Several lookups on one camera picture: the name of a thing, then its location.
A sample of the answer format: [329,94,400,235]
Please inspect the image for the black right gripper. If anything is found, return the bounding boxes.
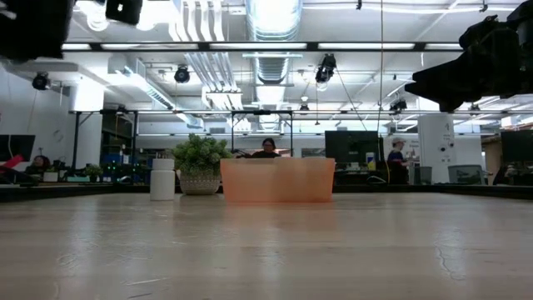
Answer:
[404,14,533,113]

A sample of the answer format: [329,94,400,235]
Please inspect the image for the green potted plant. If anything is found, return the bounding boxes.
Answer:
[171,132,234,196]

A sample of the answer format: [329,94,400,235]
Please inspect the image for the black background rig frame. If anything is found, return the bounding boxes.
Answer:
[230,109,294,158]

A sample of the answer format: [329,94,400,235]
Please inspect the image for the black metal rack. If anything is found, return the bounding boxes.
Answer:
[73,109,139,184]

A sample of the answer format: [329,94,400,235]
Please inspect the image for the black overhead frame bar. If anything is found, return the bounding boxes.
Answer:
[61,41,464,53]

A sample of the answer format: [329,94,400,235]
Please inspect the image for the translucent orange plastic basket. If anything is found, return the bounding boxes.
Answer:
[219,157,336,204]

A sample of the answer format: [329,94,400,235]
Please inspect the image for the thin hanging cable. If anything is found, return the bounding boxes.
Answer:
[376,0,385,133]

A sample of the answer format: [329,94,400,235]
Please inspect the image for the white pill bottle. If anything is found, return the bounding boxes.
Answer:
[149,157,177,202]

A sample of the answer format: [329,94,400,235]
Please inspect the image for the white pillar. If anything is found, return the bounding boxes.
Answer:
[417,112,457,185]

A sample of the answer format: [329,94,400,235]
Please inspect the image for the red object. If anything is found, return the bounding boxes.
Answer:
[0,154,21,170]

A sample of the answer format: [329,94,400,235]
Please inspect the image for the silver ventilation duct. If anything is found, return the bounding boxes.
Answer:
[243,0,304,84]

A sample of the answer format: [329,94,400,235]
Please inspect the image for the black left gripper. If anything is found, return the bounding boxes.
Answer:
[0,0,144,62]

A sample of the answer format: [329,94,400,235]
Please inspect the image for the person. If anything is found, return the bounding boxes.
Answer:
[24,154,52,176]
[386,137,411,185]
[249,137,282,159]

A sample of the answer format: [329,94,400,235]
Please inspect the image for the grey office chair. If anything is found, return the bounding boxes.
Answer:
[447,164,485,186]

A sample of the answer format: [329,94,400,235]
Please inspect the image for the small green desk plant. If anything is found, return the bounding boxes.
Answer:
[84,164,104,183]

